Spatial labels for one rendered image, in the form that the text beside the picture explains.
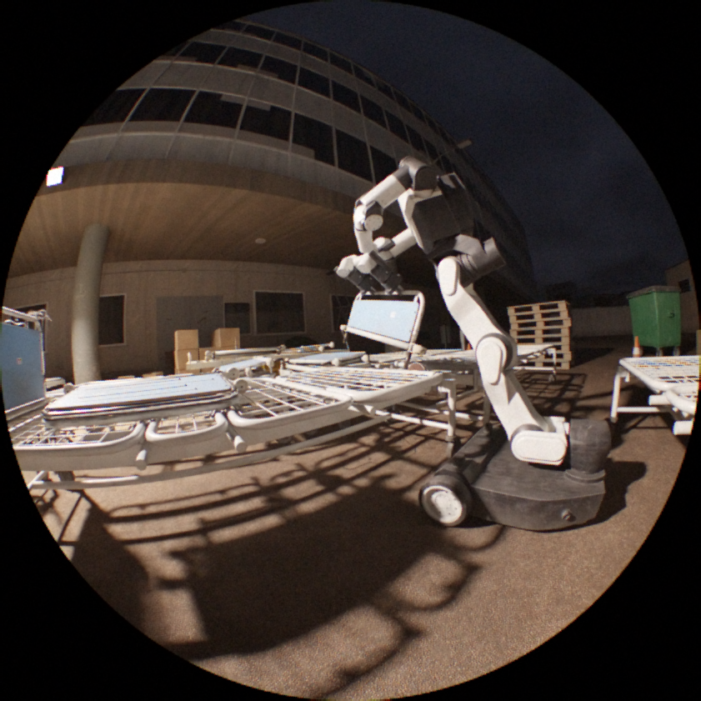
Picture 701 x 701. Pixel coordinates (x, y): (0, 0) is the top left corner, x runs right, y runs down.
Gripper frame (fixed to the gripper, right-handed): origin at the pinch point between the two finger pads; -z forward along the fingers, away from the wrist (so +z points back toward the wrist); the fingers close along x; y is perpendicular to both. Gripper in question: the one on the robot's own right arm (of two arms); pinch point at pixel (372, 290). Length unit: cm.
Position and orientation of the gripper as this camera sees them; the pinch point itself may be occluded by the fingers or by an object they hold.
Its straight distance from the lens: 153.0
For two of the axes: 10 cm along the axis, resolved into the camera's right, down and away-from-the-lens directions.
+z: -7.3, -5.2, -4.5
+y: 4.1, 1.9, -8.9
